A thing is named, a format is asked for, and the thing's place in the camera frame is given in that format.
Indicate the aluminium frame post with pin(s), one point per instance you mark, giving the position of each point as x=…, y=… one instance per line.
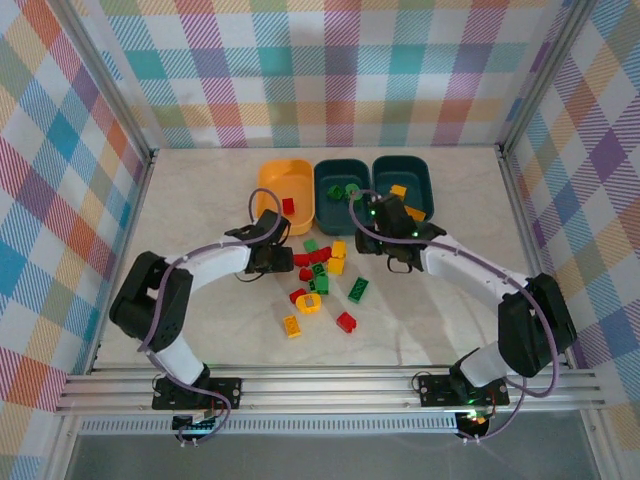
x=107, y=80
x=545, y=75

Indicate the green round printed lego piece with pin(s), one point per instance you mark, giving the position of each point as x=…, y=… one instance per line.
x=352, y=189

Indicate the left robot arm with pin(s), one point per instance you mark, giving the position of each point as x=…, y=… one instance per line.
x=220, y=260

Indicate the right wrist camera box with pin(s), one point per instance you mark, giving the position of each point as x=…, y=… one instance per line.
x=387, y=212

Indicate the red lego brick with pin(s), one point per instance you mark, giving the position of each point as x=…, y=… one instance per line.
x=301, y=260
x=289, y=206
x=297, y=295
x=320, y=255
x=346, y=322
x=305, y=274

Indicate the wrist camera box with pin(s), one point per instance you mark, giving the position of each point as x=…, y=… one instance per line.
x=387, y=212
x=272, y=222

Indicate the teal plastic container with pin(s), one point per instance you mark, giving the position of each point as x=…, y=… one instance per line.
x=417, y=175
x=335, y=217

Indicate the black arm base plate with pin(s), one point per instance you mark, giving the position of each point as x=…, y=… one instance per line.
x=225, y=390
x=435, y=390

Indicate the small circuit board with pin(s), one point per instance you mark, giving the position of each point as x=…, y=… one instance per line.
x=197, y=425
x=475, y=425

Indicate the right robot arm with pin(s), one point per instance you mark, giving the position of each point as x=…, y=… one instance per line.
x=465, y=270

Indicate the yellow rounded lego with window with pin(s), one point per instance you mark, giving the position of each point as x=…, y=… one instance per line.
x=302, y=305

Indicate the aluminium side rail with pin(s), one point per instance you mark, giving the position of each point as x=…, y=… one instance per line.
x=132, y=220
x=515, y=210

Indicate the yellow long lego brick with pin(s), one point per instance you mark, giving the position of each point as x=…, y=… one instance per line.
x=292, y=327
x=415, y=213

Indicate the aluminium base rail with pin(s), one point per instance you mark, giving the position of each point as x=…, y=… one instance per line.
x=325, y=392

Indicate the green long lego brick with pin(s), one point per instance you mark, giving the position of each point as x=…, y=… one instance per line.
x=358, y=289

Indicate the yellow plastic container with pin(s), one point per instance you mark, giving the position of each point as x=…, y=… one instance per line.
x=280, y=180

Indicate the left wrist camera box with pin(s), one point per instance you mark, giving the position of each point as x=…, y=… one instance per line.
x=272, y=222

